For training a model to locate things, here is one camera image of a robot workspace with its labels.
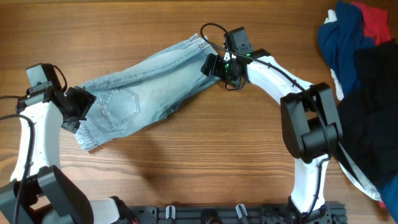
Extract navy blue garment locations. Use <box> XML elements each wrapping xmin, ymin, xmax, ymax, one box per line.
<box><xmin>318</xmin><ymin>1</ymin><xmax>375</xmax><ymax>96</ymax></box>

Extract black garment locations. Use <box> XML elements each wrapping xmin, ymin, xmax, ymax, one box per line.
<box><xmin>334</xmin><ymin>40</ymin><xmax>397</xmax><ymax>188</ymax></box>

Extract black camera cable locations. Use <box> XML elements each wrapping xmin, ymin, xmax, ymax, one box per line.
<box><xmin>0</xmin><ymin>95</ymin><xmax>35</xmax><ymax>224</ymax></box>
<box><xmin>200</xmin><ymin>22</ymin><xmax>333</xmax><ymax>223</ymax></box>

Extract light blue denim shorts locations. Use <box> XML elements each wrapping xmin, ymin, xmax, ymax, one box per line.
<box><xmin>75</xmin><ymin>34</ymin><xmax>219</xmax><ymax>151</ymax></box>

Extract white garment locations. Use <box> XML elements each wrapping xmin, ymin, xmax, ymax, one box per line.
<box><xmin>324</xmin><ymin>9</ymin><xmax>344</xmax><ymax>101</ymax></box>

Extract right black camera cable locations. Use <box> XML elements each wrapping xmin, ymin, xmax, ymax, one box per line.
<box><xmin>200</xmin><ymin>22</ymin><xmax>333</xmax><ymax>223</ymax></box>

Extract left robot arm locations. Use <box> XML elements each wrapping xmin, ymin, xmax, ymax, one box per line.
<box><xmin>1</xmin><ymin>63</ymin><xmax>137</xmax><ymax>223</ymax></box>

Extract red garment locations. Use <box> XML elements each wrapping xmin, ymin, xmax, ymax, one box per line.
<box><xmin>351</xmin><ymin>2</ymin><xmax>392</xmax><ymax>45</ymax></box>

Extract left black camera cable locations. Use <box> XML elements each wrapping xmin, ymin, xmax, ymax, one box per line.
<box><xmin>0</xmin><ymin>95</ymin><xmax>35</xmax><ymax>224</ymax></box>

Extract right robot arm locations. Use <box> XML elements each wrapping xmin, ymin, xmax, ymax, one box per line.
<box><xmin>201</xmin><ymin>27</ymin><xmax>343</xmax><ymax>223</ymax></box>

